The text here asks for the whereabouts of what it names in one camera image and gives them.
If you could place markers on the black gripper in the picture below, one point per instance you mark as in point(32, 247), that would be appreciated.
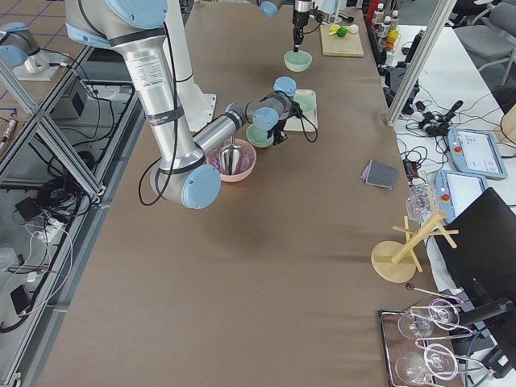
point(279, 130)
point(299, 18)

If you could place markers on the green bowl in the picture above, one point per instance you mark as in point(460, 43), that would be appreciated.
point(257, 137)
point(306, 99)
point(297, 61)

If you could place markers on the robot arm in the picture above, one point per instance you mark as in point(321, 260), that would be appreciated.
point(270, 8)
point(136, 30)

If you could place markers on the white rabbit tray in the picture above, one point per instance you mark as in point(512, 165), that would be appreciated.
point(295, 125)

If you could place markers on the lemon slice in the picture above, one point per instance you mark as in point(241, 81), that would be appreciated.
point(333, 29)

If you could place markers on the wooden cutting board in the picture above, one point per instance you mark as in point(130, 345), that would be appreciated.
point(348, 46)

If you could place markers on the green bowl on tray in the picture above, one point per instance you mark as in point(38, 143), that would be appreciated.
point(306, 99)

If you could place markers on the green lime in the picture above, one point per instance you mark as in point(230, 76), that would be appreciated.
point(341, 32)

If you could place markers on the pink bowl with ice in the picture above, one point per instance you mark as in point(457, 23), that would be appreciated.
point(245, 165)

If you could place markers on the metal ice scoop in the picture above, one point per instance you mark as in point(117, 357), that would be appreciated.
point(230, 157)

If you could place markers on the white garlic bulb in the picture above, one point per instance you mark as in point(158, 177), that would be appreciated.
point(353, 29)

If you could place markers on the grey and purple cloths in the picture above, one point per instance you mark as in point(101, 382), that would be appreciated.
point(380, 175)

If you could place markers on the wooden mug tree stand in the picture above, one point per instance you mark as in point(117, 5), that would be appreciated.
point(397, 262)

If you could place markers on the teach pendant tablet near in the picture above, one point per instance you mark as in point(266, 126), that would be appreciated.
point(457, 190)

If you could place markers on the teach pendant tablet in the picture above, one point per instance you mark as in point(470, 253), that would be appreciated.
point(457, 190)
point(475, 151)

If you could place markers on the teach pendant tablet far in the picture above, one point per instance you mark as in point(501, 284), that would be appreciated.
point(475, 151)

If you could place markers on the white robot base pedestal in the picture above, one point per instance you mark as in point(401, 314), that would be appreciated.
point(198, 107)

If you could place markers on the wire wine glass rack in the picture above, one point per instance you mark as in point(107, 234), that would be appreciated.
point(416, 342)

